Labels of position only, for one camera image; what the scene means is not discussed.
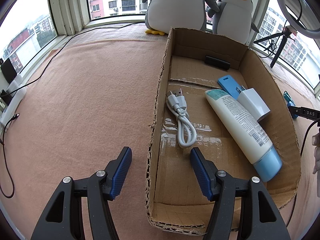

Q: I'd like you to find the white power strip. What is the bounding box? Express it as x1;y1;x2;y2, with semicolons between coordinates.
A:
1;74;27;127

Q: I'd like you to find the white power adapter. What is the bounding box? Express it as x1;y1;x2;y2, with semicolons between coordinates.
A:
237;88;270;122

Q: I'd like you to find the light blue card device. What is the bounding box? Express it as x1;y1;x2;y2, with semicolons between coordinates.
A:
217;75;245;100

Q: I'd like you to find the teal clothes peg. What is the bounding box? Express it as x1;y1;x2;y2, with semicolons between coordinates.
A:
283;90;295;106

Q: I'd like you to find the black cylinder device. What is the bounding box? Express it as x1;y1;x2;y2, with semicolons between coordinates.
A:
204;55;231;71

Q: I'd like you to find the small penguin plush toy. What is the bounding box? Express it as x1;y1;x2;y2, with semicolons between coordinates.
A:
208;0;259;44

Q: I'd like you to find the black power cable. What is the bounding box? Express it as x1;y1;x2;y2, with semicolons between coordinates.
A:
0;21;146;98

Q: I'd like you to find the brown cardboard box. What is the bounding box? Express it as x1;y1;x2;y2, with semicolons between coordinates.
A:
145;28;300;236

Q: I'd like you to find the white gloved hand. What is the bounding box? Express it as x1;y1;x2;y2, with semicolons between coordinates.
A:
312;133;320;198

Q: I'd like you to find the white ring light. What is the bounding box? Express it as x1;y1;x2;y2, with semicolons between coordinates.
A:
277;0;319;39

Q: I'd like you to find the large penguin plush toy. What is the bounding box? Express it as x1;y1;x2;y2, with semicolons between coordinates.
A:
142;0;220;36

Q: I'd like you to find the white blue lotion tube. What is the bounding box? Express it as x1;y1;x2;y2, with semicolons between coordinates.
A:
205;89;282;182

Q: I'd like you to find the pink blanket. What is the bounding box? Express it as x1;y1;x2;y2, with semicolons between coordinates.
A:
0;38;320;240

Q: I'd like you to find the black charger plug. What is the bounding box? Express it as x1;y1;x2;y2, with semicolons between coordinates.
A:
1;58;17;84

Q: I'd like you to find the blue round tape measure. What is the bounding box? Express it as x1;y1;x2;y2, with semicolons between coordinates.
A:
288;106;299;119

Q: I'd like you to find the white USB cable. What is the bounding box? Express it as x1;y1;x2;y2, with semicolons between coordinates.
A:
165;87;198;149

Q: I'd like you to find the black tripod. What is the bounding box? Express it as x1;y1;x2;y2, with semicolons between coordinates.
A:
253;25;297;68

